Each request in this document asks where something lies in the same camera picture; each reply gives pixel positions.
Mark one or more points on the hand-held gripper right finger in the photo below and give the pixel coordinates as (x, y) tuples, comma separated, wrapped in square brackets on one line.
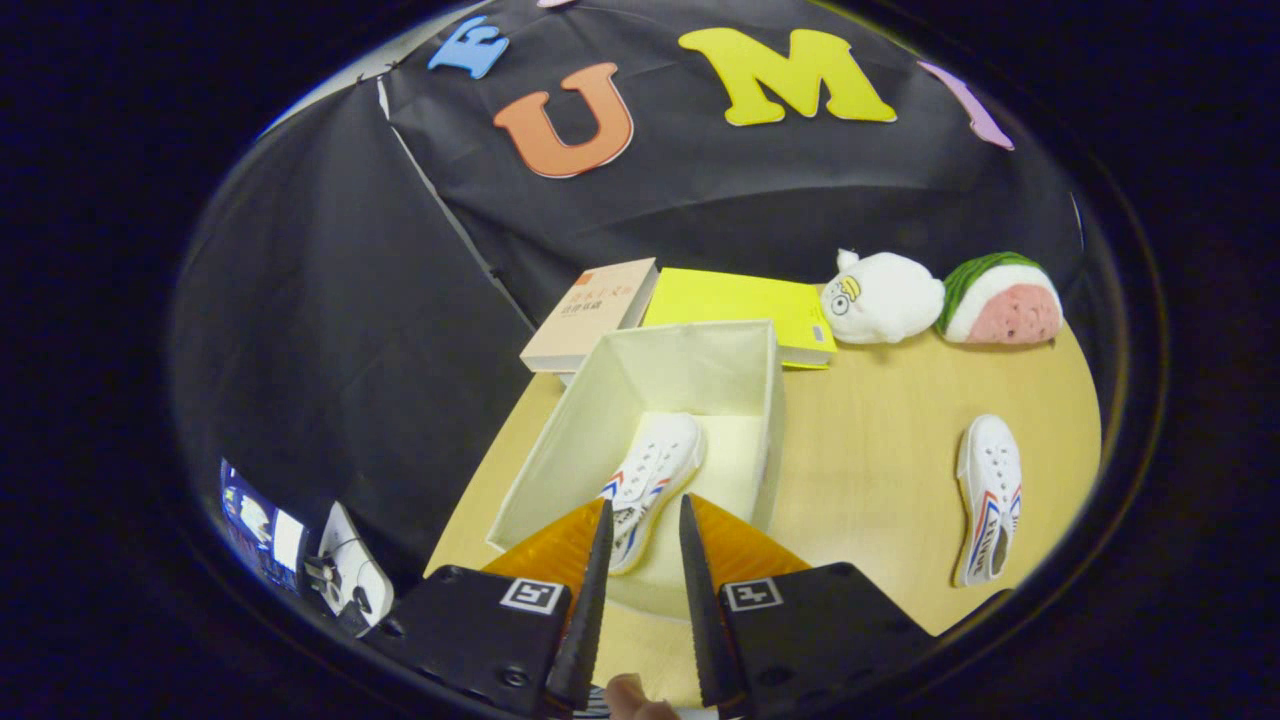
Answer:
[(705, 630)]

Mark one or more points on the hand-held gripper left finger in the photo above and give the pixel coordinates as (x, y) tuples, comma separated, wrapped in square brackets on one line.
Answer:
[(590, 620)]

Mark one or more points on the white striped shoe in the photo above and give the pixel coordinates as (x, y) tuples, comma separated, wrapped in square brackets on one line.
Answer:
[(990, 470), (655, 465)]

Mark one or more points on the beige fabric storage box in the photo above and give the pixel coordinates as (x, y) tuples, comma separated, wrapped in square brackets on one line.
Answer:
[(660, 375)]

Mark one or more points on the beige book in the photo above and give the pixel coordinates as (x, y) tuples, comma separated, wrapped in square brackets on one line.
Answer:
[(590, 315)]

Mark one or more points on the yellow book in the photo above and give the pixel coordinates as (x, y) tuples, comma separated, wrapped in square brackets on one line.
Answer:
[(730, 300)]

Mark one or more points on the blue lit screen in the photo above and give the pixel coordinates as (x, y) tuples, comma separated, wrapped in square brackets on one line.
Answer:
[(260, 520)]

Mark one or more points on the white plush toy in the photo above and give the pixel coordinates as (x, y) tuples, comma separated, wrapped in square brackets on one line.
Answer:
[(890, 300)]

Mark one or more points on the watermelon slice plush toy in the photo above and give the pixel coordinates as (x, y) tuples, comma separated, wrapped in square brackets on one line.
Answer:
[(1005, 310)]

